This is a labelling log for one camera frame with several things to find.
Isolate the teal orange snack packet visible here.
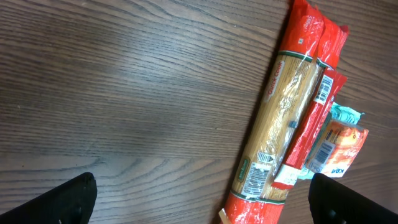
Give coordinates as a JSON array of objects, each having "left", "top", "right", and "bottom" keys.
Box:
[{"left": 298, "top": 103, "right": 362, "bottom": 180}]

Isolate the small orange snack box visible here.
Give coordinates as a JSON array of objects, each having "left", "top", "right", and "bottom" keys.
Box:
[{"left": 305, "top": 119, "right": 369, "bottom": 178}]

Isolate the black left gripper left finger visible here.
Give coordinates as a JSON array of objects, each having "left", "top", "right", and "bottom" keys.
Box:
[{"left": 1, "top": 172, "right": 97, "bottom": 224}]

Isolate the long red orange spaghetti pack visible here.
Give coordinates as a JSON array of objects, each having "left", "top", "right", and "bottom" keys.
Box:
[{"left": 220, "top": 0, "right": 349, "bottom": 223}]

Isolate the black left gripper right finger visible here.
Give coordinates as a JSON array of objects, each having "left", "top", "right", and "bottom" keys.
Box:
[{"left": 308, "top": 173, "right": 397, "bottom": 224}]

